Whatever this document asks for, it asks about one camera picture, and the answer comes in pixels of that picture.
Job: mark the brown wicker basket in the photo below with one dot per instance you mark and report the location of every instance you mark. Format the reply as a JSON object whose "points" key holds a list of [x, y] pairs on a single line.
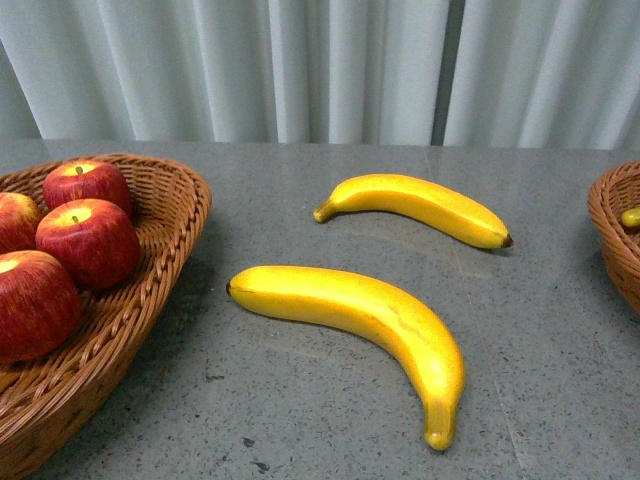
{"points": [[613, 193], [44, 402]]}

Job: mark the right brown wicker basket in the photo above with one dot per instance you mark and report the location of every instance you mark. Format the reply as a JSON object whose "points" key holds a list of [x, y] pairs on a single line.
{"points": [[613, 193]]}

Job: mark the far yellow banana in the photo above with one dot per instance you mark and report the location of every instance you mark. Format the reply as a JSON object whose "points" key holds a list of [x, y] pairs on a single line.
{"points": [[427, 202]]}

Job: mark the left brown wicker basket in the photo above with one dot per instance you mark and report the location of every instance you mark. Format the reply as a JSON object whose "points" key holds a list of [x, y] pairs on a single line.
{"points": [[44, 402]]}

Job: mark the near yellow banana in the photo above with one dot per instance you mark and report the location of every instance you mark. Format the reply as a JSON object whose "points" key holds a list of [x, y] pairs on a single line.
{"points": [[370, 308]]}

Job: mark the large red yellow apple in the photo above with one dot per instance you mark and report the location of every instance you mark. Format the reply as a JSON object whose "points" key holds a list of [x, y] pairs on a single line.
{"points": [[40, 305]]}

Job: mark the red apple with stem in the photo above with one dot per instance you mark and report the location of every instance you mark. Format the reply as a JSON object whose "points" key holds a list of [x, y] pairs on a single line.
{"points": [[87, 178]]}

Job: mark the white pleated curtain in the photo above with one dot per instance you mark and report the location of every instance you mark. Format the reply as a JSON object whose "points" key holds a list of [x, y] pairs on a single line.
{"points": [[526, 74]]}

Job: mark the yellow banana in basket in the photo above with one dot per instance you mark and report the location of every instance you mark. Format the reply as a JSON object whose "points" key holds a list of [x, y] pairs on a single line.
{"points": [[630, 218]]}

